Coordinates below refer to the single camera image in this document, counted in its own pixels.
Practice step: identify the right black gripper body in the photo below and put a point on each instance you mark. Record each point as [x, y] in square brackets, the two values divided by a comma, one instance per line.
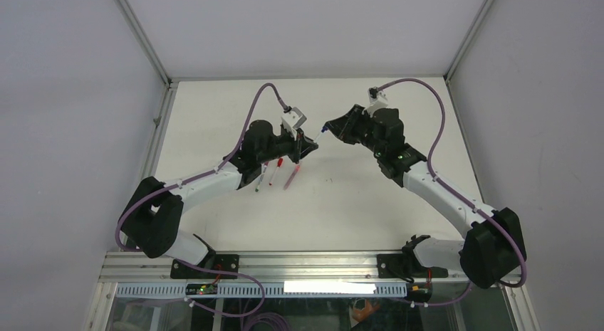
[378, 147]

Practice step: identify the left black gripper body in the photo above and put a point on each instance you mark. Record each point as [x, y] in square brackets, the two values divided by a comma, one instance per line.
[281, 146]

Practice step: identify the white pen red tip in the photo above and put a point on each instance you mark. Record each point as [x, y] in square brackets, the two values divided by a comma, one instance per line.
[275, 171]

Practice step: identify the pink purple pen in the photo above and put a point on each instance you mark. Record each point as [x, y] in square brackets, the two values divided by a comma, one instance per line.
[292, 177]

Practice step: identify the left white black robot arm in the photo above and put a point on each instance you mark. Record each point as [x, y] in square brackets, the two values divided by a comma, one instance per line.
[151, 219]

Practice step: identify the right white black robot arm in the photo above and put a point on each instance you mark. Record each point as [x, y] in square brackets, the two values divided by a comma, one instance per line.
[493, 242]

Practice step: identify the orange object under table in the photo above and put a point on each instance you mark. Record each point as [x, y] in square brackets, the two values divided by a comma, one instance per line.
[363, 308]

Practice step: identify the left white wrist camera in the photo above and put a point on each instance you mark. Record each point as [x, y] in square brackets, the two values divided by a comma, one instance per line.
[292, 120]

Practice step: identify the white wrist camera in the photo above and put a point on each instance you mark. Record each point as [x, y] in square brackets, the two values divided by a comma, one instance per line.
[377, 101]
[292, 120]

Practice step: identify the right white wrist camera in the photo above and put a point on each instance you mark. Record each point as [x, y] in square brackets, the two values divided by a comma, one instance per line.
[377, 101]

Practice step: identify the aluminium mounting rail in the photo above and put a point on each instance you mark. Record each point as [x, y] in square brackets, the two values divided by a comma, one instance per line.
[265, 266]

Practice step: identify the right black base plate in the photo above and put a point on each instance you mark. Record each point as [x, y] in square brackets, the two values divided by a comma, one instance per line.
[405, 267]

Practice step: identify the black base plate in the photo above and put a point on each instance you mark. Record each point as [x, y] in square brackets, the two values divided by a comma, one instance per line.
[405, 267]
[227, 262]

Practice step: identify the white slotted cable duct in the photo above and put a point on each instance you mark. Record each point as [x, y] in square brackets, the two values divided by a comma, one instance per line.
[286, 289]

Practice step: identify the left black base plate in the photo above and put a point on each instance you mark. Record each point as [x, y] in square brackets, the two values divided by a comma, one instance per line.
[227, 262]

